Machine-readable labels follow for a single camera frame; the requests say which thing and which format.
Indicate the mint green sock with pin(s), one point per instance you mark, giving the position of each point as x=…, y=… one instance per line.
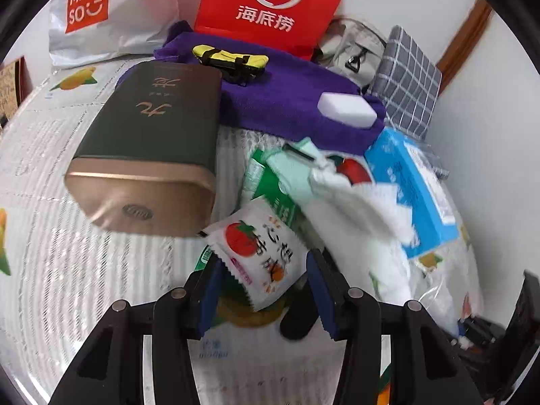
x=295, y=177

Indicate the blue tissue pack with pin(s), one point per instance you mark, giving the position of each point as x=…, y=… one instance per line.
x=405, y=173

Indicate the purple towel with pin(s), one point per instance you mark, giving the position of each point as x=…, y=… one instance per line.
x=274, y=101

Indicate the brown wooden door frame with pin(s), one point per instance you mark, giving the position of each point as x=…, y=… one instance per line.
x=468, y=33

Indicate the green tissue pack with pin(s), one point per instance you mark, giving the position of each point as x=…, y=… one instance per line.
x=270, y=190

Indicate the red paper bag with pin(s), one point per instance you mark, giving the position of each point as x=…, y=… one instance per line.
x=223, y=8

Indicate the white crumpled tissue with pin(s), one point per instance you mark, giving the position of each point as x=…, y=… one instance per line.
x=358, y=219

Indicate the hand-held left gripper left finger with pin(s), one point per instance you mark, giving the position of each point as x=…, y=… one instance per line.
x=211, y=299

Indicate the brown wooden furniture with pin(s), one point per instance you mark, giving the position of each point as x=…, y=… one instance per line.
x=12, y=88

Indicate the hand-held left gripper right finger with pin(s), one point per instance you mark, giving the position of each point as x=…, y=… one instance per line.
x=320, y=297

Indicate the white shopping bag orange label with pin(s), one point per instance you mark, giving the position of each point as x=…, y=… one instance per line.
x=139, y=21

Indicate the white sponge block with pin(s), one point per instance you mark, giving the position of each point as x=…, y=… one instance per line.
x=346, y=109

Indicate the beige backpack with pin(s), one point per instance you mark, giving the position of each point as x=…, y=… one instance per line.
x=358, y=38

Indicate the fruit print tablecloth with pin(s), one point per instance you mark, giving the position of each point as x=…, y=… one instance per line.
x=105, y=282

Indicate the grey checked cloth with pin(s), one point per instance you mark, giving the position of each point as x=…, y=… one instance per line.
x=405, y=76

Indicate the dark green box gold lid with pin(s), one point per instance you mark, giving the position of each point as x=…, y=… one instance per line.
x=160, y=122

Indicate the white tomato print snack packet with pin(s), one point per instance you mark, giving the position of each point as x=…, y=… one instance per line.
x=253, y=253

